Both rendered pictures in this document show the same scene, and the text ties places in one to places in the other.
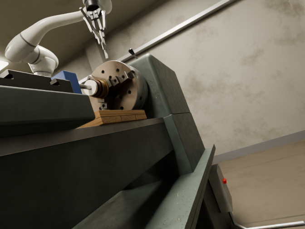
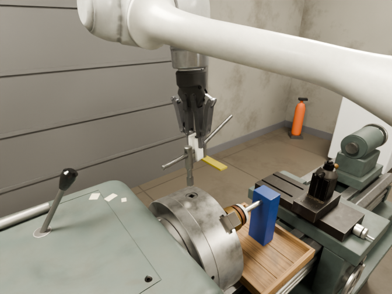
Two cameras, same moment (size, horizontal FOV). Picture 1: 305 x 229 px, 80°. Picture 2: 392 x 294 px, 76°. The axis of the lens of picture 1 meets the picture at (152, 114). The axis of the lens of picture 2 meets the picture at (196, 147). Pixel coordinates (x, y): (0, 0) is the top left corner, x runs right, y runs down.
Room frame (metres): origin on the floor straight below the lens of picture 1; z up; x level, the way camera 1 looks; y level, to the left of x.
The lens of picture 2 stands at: (1.44, 0.44, 1.66)
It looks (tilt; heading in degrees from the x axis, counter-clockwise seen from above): 26 degrees down; 211
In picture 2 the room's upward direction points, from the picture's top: straight up
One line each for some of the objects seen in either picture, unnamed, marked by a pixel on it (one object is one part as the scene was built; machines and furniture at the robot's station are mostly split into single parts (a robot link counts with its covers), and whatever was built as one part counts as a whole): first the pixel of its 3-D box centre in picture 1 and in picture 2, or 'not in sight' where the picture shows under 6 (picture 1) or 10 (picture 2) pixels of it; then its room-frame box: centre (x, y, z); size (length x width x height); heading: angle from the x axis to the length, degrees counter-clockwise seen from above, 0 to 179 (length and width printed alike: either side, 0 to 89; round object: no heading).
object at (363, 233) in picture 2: not in sight; (363, 233); (0.48, 0.62, 0.95); 0.07 x 0.04 x 0.04; 69
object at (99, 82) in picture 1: (98, 89); (228, 220); (0.83, 0.20, 1.08); 0.09 x 0.09 x 0.09; 69
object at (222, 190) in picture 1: (251, 194); not in sight; (1.24, -0.42, 0.22); 0.42 x 0.18 x 0.44; 69
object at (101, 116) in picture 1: (90, 131); (251, 242); (0.69, 0.25, 0.89); 0.36 x 0.30 x 0.04; 69
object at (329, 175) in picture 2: not in sight; (327, 171); (0.41, 0.44, 1.14); 0.08 x 0.08 x 0.03
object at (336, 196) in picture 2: not in sight; (316, 201); (0.44, 0.43, 1.00); 0.20 x 0.10 x 0.05; 159
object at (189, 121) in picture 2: (99, 22); (189, 114); (0.91, 0.10, 1.46); 0.04 x 0.01 x 0.11; 176
